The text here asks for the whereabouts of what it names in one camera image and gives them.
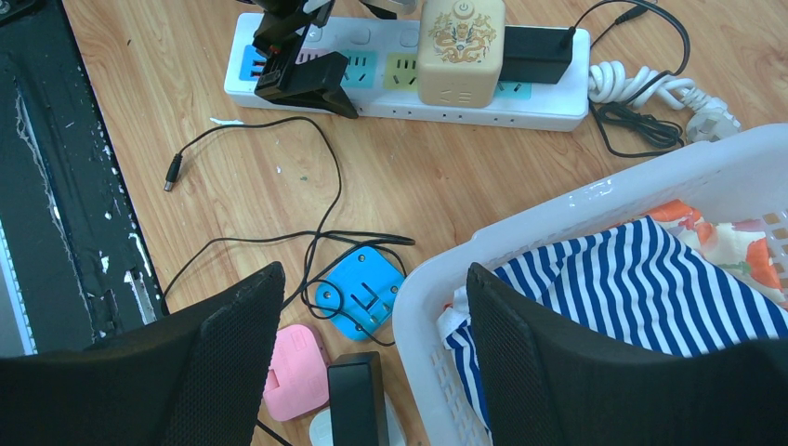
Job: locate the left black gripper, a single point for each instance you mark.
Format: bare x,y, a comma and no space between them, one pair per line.
314,84

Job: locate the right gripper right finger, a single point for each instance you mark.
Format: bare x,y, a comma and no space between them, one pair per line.
548,380

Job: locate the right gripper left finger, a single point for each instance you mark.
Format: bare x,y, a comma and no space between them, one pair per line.
194,377

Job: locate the white power strip blue USB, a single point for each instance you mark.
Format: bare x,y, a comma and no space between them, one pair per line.
380,79

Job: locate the pink square charger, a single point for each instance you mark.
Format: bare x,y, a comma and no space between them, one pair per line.
297,381

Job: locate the white square charger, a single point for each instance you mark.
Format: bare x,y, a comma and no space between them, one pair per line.
320,428

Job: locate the striped blue white cloth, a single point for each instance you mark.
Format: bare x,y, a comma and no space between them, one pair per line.
639,284

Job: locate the wooden cube adapter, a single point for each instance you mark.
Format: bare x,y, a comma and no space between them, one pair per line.
460,52

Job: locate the small blue charger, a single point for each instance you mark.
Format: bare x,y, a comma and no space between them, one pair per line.
358,295

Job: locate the floral orange cloth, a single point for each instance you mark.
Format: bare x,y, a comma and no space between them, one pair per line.
739,248

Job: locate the white plastic basket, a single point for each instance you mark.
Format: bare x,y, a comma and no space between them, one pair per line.
736,178

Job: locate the black mounting rail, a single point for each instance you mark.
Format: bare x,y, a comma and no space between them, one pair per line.
74,265

